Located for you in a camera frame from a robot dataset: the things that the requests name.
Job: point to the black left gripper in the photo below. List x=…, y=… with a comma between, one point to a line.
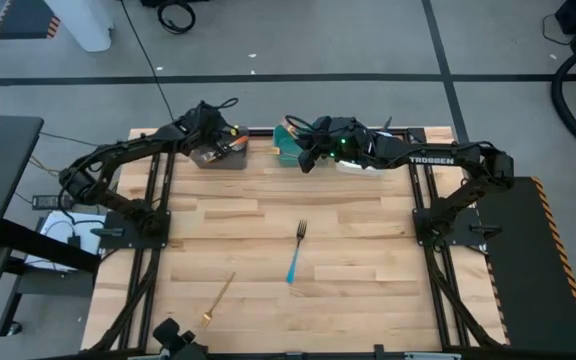
x=203, y=125

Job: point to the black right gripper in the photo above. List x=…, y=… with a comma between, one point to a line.
x=340, y=137

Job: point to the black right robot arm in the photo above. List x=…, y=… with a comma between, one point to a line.
x=433, y=160

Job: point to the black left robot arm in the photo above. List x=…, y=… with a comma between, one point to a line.
x=128, y=145

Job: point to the grey translucent bin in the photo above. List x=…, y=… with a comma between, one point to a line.
x=228, y=161

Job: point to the teal plastic bin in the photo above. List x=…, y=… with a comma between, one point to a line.
x=288, y=152

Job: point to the white plastic bin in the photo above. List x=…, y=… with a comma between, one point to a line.
x=363, y=170

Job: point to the white papers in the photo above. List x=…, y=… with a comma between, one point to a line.
x=63, y=225

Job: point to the black power adapter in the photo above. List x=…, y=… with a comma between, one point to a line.
x=50, y=202

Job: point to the white pillar base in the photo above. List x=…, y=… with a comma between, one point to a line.
x=83, y=25

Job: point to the black bulky device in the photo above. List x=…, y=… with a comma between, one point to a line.
x=173, y=335

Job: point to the black table clamp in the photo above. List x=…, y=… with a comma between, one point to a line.
x=379, y=351

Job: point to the small hazard-striped black mat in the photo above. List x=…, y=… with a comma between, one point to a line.
x=23, y=20

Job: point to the large hazard-striped black mat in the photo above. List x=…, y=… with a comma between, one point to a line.
x=528, y=300

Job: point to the black aluminium table frame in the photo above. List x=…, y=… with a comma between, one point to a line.
x=259, y=132

